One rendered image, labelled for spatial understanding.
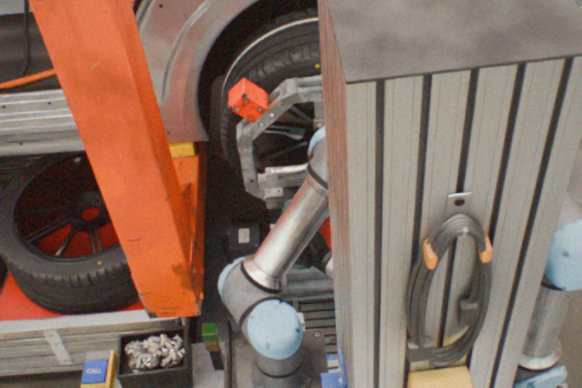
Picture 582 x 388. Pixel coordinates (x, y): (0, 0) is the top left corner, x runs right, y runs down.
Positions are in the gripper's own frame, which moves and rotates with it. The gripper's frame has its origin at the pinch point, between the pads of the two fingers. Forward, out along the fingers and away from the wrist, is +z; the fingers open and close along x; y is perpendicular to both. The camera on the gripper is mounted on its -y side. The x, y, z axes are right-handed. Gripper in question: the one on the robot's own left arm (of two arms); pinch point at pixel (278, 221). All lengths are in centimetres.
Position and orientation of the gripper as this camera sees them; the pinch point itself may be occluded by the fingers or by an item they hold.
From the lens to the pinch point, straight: 217.7
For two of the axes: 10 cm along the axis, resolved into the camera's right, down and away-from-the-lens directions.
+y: 0.7, 6.9, 7.2
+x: 6.7, -5.7, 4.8
